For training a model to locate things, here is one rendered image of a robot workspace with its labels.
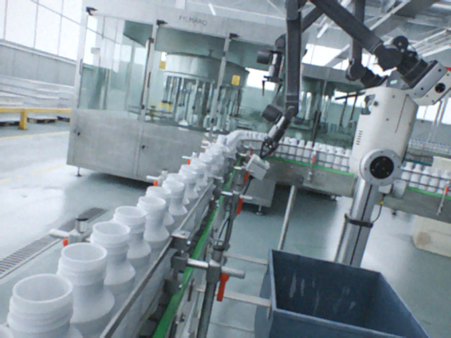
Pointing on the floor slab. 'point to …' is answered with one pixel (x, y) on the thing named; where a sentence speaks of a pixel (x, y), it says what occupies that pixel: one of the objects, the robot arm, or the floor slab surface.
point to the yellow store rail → (31, 112)
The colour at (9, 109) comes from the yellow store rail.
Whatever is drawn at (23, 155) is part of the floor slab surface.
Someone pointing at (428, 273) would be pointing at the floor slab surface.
